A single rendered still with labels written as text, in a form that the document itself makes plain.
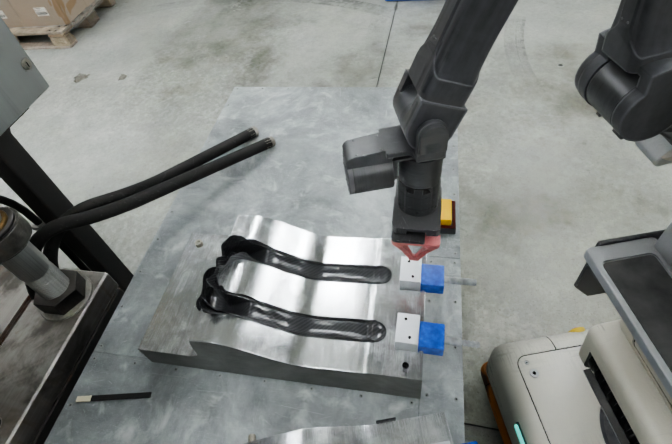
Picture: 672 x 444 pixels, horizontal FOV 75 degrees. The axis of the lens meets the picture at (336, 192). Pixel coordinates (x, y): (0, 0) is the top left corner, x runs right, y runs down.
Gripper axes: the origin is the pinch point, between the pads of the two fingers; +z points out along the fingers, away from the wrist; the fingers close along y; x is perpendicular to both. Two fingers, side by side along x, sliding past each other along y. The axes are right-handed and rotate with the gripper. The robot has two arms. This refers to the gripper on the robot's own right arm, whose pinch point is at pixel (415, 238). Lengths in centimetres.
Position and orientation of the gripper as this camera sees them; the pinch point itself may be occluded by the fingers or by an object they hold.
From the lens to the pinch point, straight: 71.0
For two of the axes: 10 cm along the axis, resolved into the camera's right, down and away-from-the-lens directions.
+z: 1.0, 6.7, 7.4
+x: 9.8, 0.6, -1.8
